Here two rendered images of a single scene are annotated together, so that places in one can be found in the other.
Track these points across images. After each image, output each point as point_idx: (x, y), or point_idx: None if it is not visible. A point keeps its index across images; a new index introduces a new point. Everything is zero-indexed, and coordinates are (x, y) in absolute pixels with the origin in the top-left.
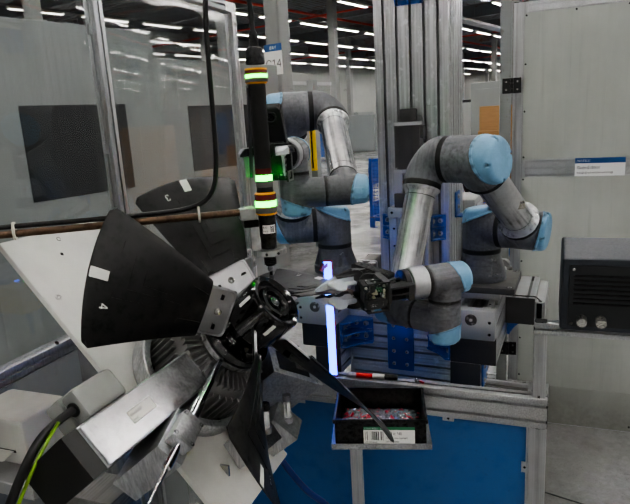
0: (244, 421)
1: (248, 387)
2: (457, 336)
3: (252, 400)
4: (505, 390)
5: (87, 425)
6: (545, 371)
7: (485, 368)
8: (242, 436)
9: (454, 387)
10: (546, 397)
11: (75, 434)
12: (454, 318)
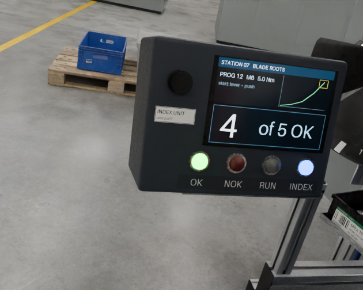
0: (325, 45)
1: (341, 42)
2: None
3: (338, 49)
4: (320, 271)
5: None
6: (281, 232)
7: None
8: (319, 46)
9: None
10: (269, 266)
11: (361, 42)
12: None
